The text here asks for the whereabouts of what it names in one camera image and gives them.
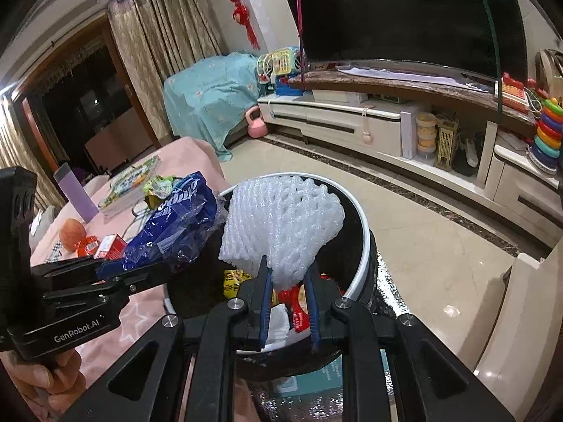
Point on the person's left hand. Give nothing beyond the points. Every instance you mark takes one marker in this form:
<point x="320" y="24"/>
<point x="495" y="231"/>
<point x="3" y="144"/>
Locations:
<point x="39" y="384"/>

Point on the teal cardboard box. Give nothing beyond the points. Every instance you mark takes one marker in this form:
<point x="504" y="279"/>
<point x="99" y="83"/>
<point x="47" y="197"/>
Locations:
<point x="308" y="378"/>

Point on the red small box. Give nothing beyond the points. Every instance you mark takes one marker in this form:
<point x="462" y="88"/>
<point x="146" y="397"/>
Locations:
<point x="111" y="246"/>

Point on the wooden door frame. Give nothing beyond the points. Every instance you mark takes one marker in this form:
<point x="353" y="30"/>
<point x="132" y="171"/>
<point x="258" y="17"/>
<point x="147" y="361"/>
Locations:
<point x="39" y="74"/>

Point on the white television stand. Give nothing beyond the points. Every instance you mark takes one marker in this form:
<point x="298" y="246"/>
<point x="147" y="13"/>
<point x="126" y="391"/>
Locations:
<point x="343" y="118"/>

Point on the pink stick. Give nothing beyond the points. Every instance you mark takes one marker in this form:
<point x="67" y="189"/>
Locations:
<point x="301" y="30"/>

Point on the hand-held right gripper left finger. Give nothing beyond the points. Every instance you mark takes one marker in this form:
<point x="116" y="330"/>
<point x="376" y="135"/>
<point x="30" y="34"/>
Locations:
<point x="264" y="312"/>

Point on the white bin with black liner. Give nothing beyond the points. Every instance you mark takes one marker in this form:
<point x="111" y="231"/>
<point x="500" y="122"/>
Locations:
<point x="361" y="246"/>

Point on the silver foil bag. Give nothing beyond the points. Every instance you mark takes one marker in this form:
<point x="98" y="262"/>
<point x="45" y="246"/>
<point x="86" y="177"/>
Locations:
<point x="383" y="301"/>

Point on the red hanging decoration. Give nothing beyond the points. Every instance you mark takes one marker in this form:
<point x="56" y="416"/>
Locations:
<point x="239" y="9"/>

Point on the colourful toy set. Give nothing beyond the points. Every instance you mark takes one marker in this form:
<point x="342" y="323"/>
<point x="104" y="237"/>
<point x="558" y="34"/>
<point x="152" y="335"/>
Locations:
<point x="281" y="68"/>

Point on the white foam net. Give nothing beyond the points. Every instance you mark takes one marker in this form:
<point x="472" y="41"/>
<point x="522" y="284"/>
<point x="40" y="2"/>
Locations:
<point x="281" y="220"/>

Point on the blue snack wrapper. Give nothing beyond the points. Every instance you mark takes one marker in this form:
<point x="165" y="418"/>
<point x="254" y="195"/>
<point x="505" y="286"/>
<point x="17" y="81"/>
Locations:
<point x="176" y="224"/>

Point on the white plastic bag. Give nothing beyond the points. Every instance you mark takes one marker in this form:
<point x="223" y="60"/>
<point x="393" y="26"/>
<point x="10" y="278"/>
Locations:
<point x="278" y="323"/>

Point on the stacked yellow jars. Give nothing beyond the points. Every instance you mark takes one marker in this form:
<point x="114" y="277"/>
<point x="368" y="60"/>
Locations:
<point x="425" y="134"/>

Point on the beige armchair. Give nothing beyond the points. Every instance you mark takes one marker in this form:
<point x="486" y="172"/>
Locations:
<point x="528" y="338"/>

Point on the red apple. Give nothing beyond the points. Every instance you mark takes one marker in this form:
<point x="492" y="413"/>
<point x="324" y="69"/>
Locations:
<point x="71" y="234"/>

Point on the yellow snack wrapper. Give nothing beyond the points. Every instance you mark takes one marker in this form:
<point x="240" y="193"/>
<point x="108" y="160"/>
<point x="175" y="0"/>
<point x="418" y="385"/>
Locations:
<point x="235" y="283"/>

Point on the beige striped curtain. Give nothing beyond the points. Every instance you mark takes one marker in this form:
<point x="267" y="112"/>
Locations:
<point x="26" y="149"/>
<point x="162" y="39"/>

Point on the beige bag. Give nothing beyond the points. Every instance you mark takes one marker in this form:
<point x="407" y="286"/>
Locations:
<point x="550" y="70"/>

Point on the green snack wrapper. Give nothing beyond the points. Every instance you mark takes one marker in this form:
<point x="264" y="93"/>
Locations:
<point x="159" y="189"/>

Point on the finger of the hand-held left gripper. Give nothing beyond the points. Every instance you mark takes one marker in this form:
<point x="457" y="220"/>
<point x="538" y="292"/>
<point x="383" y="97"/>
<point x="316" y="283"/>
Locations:
<point x="66" y="269"/>
<point x="88" y="292"/>

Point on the teal covered furniture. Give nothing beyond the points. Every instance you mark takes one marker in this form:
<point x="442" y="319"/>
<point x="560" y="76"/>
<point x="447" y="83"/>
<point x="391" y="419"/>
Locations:
<point x="206" y="96"/>

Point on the colourful book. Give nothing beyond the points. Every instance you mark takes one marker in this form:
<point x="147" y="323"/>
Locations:
<point x="129" y="184"/>

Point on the purple bottle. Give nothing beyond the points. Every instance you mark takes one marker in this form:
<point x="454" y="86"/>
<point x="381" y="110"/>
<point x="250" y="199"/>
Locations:
<point x="77" y="193"/>

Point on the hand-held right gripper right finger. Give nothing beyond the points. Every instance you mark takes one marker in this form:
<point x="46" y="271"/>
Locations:
<point x="313" y="316"/>

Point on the red snack packet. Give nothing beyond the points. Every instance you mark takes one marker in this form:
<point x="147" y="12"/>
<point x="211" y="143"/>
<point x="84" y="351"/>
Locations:
<point x="301" y="307"/>

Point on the red toy telephone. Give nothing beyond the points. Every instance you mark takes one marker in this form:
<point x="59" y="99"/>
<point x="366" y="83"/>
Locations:
<point x="513" y="92"/>

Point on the yellow grater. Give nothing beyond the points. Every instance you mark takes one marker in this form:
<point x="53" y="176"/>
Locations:
<point x="446" y="145"/>

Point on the black television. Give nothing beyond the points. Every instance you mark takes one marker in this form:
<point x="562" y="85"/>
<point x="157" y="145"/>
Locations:
<point x="396" y="13"/>

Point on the pink kettlebell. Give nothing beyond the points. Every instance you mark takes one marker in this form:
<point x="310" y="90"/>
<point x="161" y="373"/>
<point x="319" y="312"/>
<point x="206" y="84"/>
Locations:
<point x="257" y="125"/>

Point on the orange red snack wrapper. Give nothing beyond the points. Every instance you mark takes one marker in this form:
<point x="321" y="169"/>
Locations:
<point x="87" y="247"/>

